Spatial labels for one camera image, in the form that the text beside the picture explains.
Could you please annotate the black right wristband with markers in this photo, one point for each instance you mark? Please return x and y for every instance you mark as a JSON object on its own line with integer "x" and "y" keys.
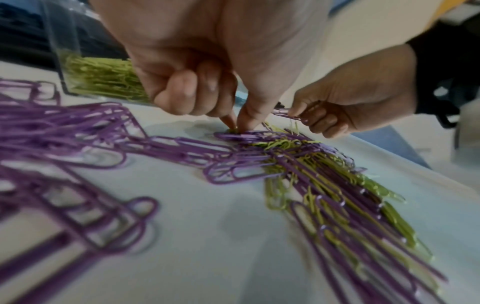
{"x": 450, "y": 59}

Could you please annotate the person's right hand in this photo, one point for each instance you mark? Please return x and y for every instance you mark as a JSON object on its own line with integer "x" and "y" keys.
{"x": 367, "y": 89}

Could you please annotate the single green paper clip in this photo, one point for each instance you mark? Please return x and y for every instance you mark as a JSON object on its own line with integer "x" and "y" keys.
{"x": 232, "y": 130}

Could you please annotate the person's left hand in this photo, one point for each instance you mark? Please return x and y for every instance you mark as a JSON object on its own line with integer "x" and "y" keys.
{"x": 225, "y": 35}

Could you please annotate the single purple paper clip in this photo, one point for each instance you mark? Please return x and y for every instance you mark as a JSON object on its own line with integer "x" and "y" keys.
{"x": 287, "y": 112}

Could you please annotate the heap of green paper clips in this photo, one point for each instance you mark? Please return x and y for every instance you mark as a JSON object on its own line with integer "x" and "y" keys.
{"x": 105, "y": 77}

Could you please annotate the heap of purple paper clips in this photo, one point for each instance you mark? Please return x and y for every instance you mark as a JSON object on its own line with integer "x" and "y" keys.
{"x": 75, "y": 127}

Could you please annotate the transparent box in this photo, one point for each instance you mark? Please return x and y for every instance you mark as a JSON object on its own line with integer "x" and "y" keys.
{"x": 63, "y": 35}

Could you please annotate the pile of mixed paper clips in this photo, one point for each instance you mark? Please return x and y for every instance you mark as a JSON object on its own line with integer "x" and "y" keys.
{"x": 330, "y": 193}

